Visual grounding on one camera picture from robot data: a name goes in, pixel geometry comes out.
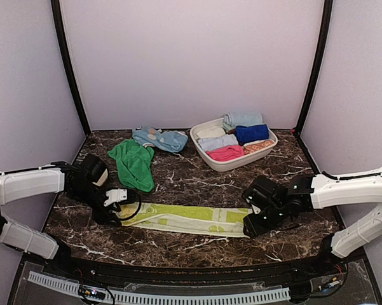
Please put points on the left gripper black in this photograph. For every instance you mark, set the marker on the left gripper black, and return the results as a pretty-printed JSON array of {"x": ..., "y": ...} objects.
[{"x": 103, "y": 216}]

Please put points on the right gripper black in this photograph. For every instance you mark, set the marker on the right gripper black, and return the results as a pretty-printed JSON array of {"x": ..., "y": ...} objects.
[{"x": 255, "y": 229}]

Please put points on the yellow-green crocodile towel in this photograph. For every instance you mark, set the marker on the yellow-green crocodile towel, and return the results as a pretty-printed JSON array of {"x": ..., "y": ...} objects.
[{"x": 224, "y": 222}]

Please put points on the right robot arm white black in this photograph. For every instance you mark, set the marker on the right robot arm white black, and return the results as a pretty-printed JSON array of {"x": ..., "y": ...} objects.
[{"x": 272, "y": 203}]

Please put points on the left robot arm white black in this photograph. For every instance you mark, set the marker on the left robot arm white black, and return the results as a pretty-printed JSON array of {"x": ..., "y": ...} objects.
[{"x": 81, "y": 181}]

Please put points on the beige embroidered round cloth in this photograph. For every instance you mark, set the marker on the beige embroidered round cloth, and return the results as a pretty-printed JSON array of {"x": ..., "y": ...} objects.
[{"x": 102, "y": 179}]

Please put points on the green towel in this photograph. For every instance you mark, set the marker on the green towel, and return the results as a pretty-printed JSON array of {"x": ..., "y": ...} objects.
[{"x": 133, "y": 163}]

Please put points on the white plastic basin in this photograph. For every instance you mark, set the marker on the white plastic basin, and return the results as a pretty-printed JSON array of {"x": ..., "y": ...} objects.
[{"x": 224, "y": 166}]

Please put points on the orange patterned rolled towel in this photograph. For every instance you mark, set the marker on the orange patterned rolled towel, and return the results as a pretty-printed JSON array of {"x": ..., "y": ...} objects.
[{"x": 255, "y": 146}]

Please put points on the pink rolled towel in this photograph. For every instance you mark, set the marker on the pink rolled towel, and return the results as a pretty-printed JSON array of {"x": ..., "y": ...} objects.
[{"x": 226, "y": 153}]

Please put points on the dark blue rolled towel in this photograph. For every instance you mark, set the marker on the dark blue rolled towel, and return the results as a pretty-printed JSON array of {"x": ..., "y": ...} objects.
[{"x": 246, "y": 134}]

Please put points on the small circuit board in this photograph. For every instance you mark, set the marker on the small circuit board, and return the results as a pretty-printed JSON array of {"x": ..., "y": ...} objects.
[{"x": 88, "y": 292}]

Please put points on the lavender rolled towel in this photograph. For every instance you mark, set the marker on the lavender rolled towel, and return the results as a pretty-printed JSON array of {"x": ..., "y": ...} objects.
[{"x": 213, "y": 143}]

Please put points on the light blue patterned towel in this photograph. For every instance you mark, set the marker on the light blue patterned towel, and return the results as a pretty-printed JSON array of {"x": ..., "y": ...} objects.
[{"x": 171, "y": 141}]

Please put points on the pale blue rolled towel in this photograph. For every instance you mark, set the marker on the pale blue rolled towel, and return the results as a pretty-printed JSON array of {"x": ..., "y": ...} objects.
[{"x": 233, "y": 119}]

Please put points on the cream rolled towel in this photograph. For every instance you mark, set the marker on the cream rolled towel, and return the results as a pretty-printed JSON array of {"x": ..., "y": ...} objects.
[{"x": 211, "y": 132}]

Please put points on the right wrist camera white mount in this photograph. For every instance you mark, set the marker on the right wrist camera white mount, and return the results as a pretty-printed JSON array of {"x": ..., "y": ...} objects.
[{"x": 255, "y": 210}]

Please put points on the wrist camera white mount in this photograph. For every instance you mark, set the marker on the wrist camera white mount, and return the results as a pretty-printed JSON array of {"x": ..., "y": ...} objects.
[
  {"x": 255, "y": 210},
  {"x": 115, "y": 196}
]

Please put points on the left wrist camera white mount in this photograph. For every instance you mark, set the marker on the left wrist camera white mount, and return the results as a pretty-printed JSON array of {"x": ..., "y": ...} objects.
[{"x": 115, "y": 196}]

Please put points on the black front rail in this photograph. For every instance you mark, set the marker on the black front rail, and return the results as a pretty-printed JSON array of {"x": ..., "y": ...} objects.
[{"x": 208, "y": 261}]

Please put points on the white slotted cable duct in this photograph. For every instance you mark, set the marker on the white slotted cable duct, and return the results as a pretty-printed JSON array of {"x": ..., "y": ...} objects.
[{"x": 158, "y": 294}]

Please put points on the left black frame post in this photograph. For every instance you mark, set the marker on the left black frame post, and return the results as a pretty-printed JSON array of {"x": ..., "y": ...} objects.
[{"x": 67, "y": 63}]

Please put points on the black frame post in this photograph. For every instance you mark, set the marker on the black frame post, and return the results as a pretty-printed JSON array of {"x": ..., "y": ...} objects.
[
  {"x": 67, "y": 63},
  {"x": 316, "y": 67}
]

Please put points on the right black frame post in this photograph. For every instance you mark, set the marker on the right black frame post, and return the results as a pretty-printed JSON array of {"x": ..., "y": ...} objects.
[{"x": 316, "y": 67}]

